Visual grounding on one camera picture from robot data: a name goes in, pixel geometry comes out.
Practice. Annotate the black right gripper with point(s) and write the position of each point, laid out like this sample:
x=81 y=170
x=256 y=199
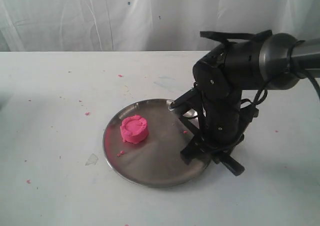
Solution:
x=218 y=127

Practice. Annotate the black knife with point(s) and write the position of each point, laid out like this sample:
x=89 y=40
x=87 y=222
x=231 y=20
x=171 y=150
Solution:
x=189 y=104

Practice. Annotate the pink clay lump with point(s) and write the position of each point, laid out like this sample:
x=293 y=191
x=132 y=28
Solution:
x=134 y=129

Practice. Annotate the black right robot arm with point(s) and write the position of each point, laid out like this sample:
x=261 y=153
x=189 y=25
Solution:
x=232 y=80

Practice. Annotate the round steel plate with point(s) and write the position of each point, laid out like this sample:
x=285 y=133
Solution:
x=155 y=162

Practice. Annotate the white plastic backdrop curtain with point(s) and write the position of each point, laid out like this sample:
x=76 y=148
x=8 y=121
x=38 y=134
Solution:
x=146 y=25

